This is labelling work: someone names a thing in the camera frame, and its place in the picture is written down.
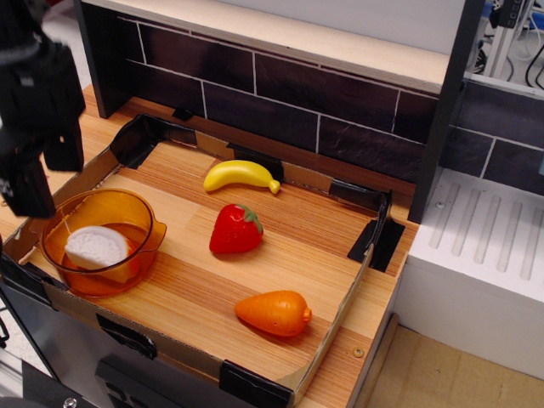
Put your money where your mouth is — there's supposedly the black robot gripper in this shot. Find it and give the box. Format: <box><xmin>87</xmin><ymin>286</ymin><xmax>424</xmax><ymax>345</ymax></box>
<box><xmin>1</xmin><ymin>41</ymin><xmax>85</xmax><ymax>218</ymax></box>

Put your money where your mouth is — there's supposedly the white and orange toy sushi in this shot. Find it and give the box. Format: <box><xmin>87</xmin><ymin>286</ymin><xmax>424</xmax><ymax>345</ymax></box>
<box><xmin>65</xmin><ymin>226</ymin><xmax>139</xmax><ymax>283</ymax></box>

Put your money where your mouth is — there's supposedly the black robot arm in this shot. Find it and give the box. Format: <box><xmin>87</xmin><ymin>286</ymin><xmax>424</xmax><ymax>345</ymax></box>
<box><xmin>1</xmin><ymin>1</ymin><xmax>85</xmax><ymax>218</ymax></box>

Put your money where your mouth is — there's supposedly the orange transparent plastic pot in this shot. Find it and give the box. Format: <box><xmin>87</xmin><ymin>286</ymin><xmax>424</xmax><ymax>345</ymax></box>
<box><xmin>31</xmin><ymin>189</ymin><xmax>167</xmax><ymax>298</ymax></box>

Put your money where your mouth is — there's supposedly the cardboard fence with black tape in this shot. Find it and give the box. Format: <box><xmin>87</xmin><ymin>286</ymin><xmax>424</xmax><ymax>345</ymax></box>
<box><xmin>1</xmin><ymin>109</ymin><xmax>415</xmax><ymax>407</ymax></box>

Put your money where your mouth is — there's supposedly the yellow toy banana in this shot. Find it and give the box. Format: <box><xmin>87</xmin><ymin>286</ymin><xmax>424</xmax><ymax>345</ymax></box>
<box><xmin>203</xmin><ymin>160</ymin><xmax>281</xmax><ymax>194</ymax></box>

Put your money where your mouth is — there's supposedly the red toy strawberry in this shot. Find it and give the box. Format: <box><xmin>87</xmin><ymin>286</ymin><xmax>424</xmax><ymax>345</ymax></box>
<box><xmin>209</xmin><ymin>204</ymin><xmax>264</xmax><ymax>253</ymax></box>

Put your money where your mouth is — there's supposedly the orange toy carrot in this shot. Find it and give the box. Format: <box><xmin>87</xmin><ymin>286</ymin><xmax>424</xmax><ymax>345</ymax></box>
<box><xmin>234</xmin><ymin>291</ymin><xmax>313</xmax><ymax>337</ymax></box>

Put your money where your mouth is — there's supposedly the dark brick backsplash shelf unit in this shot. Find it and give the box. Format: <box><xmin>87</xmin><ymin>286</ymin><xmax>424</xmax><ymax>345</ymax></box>
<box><xmin>75</xmin><ymin>1</ymin><xmax>483</xmax><ymax>223</ymax></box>

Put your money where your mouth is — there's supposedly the white ridged sink drainboard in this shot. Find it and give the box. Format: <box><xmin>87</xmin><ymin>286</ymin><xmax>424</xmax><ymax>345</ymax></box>
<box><xmin>394</xmin><ymin>170</ymin><xmax>543</xmax><ymax>378</ymax></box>

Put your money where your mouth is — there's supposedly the white aluminium frame with cables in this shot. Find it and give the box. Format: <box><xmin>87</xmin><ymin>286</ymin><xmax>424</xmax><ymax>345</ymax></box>
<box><xmin>469</xmin><ymin>1</ymin><xmax>543</xmax><ymax>99</ymax></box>

